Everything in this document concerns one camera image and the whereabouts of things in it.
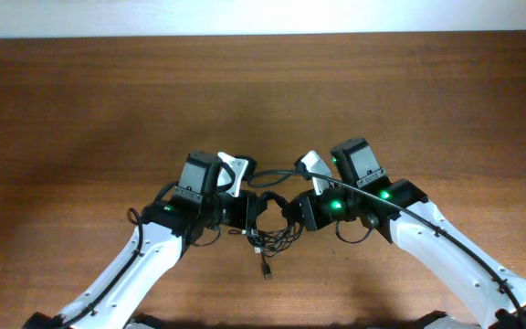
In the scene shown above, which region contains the black cable bundle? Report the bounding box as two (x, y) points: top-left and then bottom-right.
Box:
(227, 191), (305, 281)

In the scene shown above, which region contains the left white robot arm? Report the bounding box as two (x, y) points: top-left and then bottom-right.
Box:
(24, 152), (260, 328)

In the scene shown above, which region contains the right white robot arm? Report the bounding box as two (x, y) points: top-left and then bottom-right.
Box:
(284, 138), (526, 328)

